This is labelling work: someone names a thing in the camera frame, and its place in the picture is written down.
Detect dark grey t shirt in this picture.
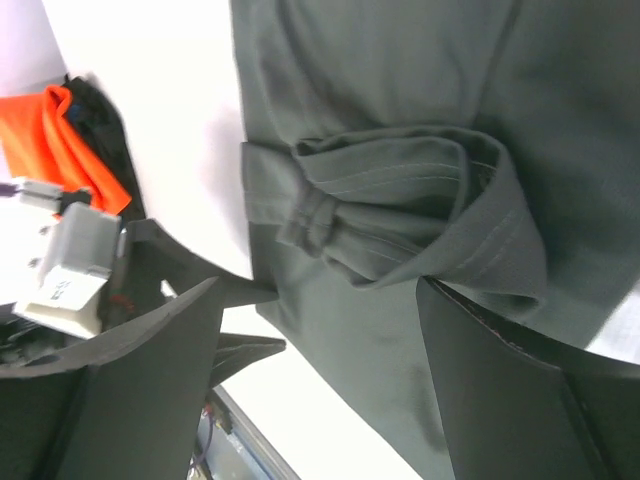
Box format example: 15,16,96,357
230,1,639,479

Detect aluminium mounting rail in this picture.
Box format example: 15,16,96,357
187,386,299,480

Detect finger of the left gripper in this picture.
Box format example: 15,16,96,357
119,219,278,314
208,333,286,389

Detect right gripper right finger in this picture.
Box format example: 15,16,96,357
416,279,639,480

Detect orange folded t shirt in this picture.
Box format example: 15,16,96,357
1,85,132,214

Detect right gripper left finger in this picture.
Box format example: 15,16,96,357
1,278,223,479

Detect black folded t shirt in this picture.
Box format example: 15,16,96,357
62,75,147,222

